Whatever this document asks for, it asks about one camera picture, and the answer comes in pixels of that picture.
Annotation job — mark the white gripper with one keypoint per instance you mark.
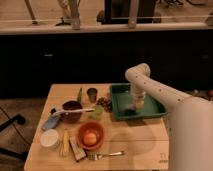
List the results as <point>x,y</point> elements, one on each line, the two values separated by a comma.
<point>138,98</point>

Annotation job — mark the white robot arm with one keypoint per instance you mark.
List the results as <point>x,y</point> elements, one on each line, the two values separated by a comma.
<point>191,121</point>

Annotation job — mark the green plastic tray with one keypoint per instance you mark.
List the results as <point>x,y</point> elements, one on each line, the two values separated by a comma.
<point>122,105</point>

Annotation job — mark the purple grape bunch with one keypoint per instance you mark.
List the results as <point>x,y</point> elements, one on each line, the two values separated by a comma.
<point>106,103</point>

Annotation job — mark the light green cup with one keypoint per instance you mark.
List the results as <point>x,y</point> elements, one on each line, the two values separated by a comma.
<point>97,113</point>

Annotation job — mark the grey metal cup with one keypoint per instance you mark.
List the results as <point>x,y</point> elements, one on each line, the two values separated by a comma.
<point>92,94</point>

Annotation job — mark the green leaf vegetable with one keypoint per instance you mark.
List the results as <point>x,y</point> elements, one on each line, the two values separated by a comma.
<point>79,96</point>

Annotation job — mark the orange bowl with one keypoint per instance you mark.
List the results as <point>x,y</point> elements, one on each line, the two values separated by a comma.
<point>90,127</point>

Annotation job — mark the orange fruit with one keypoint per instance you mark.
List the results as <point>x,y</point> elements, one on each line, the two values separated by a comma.
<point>89,139</point>

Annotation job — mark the dark red bowl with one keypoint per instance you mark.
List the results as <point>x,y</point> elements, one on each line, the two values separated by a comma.
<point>71,117</point>

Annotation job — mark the silver fork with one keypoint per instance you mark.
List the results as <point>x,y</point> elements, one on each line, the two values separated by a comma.
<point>97,156</point>

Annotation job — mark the white spatula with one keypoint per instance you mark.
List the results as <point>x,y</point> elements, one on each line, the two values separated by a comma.
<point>59,112</point>

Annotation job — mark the wrapped snack bar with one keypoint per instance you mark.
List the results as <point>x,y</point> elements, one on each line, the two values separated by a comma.
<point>78,152</point>

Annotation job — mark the white round container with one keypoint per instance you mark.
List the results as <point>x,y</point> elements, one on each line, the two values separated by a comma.
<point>50,139</point>

